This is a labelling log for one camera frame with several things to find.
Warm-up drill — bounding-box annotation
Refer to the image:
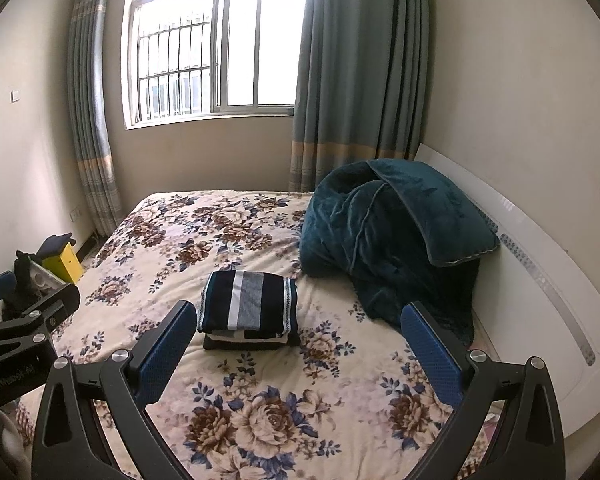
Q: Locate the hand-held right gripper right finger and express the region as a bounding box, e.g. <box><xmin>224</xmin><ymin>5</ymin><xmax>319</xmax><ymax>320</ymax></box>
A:
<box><xmin>400</xmin><ymin>301</ymin><xmax>566</xmax><ymax>480</ymax></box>

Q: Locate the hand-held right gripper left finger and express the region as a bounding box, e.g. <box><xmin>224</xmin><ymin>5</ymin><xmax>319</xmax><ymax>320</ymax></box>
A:
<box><xmin>31</xmin><ymin>300</ymin><xmax>199</xmax><ymax>480</ymax></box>

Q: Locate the navy striped sweater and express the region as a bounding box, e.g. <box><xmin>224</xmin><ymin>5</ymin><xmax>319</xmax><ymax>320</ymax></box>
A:
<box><xmin>197</xmin><ymin>270</ymin><xmax>300</xmax><ymax>337</ymax></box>

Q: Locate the black cloth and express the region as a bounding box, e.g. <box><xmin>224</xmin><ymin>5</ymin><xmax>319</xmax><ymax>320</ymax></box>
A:
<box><xmin>13</xmin><ymin>251</ymin><xmax>35</xmax><ymax>302</ymax></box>

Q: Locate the yellow box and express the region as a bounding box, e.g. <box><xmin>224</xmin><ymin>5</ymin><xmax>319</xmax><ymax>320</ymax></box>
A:
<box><xmin>41</xmin><ymin>241</ymin><xmax>84</xmax><ymax>285</ymax></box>

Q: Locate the dark blue cloth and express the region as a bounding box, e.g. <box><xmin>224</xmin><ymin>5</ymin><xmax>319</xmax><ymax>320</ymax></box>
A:
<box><xmin>40</xmin><ymin>233</ymin><xmax>75</xmax><ymax>256</ymax></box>

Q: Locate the dark folded garment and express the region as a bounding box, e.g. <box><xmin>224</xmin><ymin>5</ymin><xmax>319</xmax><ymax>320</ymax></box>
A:
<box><xmin>202</xmin><ymin>327</ymin><xmax>301</xmax><ymax>354</ymax></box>

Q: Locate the floral bedsheet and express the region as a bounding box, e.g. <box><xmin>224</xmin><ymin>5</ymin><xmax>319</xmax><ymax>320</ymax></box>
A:
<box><xmin>15</xmin><ymin>189</ymin><xmax>481</xmax><ymax>480</ymax></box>

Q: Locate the teal plush blanket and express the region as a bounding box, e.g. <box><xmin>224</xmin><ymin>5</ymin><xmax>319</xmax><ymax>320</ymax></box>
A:
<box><xmin>299</xmin><ymin>162</ymin><xmax>481</xmax><ymax>346</ymax></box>

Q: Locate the white headboard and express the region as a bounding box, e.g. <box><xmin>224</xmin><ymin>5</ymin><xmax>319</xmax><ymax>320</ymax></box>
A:
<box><xmin>414</xmin><ymin>142</ymin><xmax>600</xmax><ymax>437</ymax></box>

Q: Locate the teal plush pillow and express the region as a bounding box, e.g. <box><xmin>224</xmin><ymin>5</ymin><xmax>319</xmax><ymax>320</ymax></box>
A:
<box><xmin>367</xmin><ymin>158</ymin><xmax>501</xmax><ymax>266</ymax></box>

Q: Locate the narrow teal curtain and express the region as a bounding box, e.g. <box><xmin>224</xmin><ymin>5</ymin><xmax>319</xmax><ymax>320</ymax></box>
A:
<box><xmin>67</xmin><ymin>0</ymin><xmax>126</xmax><ymax>237</ymax></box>

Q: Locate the wide teal curtain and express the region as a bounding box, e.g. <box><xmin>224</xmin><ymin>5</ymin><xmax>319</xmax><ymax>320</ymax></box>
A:
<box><xmin>287</xmin><ymin>0</ymin><xmax>434</xmax><ymax>194</ymax></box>

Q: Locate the barred window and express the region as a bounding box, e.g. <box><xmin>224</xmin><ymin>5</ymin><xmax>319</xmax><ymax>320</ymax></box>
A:
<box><xmin>122</xmin><ymin>0</ymin><xmax>314</xmax><ymax>131</ymax></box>

